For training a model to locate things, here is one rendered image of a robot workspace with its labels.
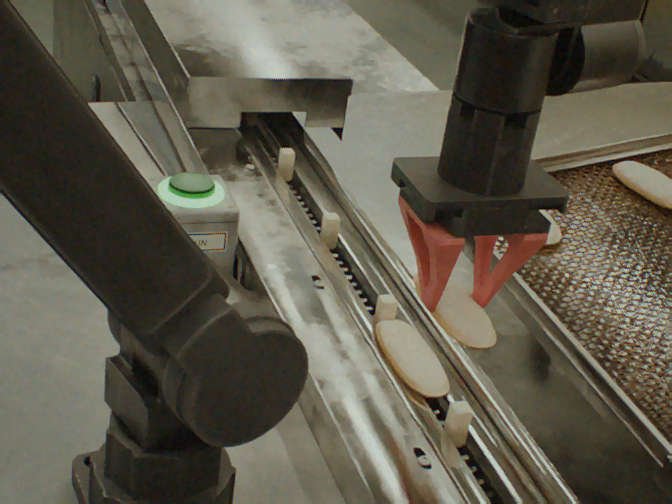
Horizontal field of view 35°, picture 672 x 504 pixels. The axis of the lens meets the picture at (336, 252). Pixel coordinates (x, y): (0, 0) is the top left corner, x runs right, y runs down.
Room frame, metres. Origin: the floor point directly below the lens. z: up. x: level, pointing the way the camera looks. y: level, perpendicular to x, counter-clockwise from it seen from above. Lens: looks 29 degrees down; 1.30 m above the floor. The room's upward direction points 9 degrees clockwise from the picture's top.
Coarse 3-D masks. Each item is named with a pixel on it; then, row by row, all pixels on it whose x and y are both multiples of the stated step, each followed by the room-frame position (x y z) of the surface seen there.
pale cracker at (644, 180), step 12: (624, 168) 0.93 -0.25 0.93; (636, 168) 0.93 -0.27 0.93; (648, 168) 0.93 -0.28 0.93; (624, 180) 0.92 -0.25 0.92; (636, 180) 0.91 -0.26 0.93; (648, 180) 0.91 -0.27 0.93; (660, 180) 0.91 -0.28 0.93; (648, 192) 0.89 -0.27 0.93; (660, 192) 0.89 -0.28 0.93; (660, 204) 0.88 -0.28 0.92
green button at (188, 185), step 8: (176, 176) 0.81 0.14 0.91; (184, 176) 0.82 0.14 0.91; (192, 176) 0.82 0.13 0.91; (200, 176) 0.82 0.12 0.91; (168, 184) 0.80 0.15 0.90; (176, 184) 0.80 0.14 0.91; (184, 184) 0.80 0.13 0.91; (192, 184) 0.80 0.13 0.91; (200, 184) 0.81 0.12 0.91; (208, 184) 0.81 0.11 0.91; (176, 192) 0.79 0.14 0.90; (184, 192) 0.79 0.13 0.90; (192, 192) 0.79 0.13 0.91; (200, 192) 0.79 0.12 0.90; (208, 192) 0.80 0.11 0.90
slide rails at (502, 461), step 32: (288, 192) 0.93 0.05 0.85; (320, 192) 0.94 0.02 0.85; (352, 224) 0.89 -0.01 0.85; (320, 256) 0.82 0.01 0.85; (352, 256) 0.82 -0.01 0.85; (352, 288) 0.77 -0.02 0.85; (384, 288) 0.78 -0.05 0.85; (416, 320) 0.74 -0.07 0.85; (480, 416) 0.62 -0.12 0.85; (448, 448) 0.58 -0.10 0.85; (480, 448) 0.58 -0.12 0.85; (512, 480) 0.55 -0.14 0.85
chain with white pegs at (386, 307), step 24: (264, 144) 1.06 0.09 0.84; (288, 168) 0.98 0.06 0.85; (312, 216) 0.91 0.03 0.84; (336, 216) 0.86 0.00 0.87; (336, 240) 0.85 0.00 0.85; (360, 288) 0.79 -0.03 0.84; (384, 312) 0.72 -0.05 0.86; (432, 408) 0.64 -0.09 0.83; (456, 408) 0.60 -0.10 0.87; (456, 432) 0.59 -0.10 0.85; (480, 480) 0.56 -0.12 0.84
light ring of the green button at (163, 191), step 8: (160, 184) 0.81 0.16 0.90; (216, 184) 0.82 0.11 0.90; (160, 192) 0.79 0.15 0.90; (168, 192) 0.79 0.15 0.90; (216, 192) 0.81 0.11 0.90; (168, 200) 0.79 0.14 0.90; (176, 200) 0.78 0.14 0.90; (184, 200) 0.78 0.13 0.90; (192, 200) 0.79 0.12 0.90; (200, 200) 0.79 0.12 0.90; (208, 200) 0.79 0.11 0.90; (216, 200) 0.80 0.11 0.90
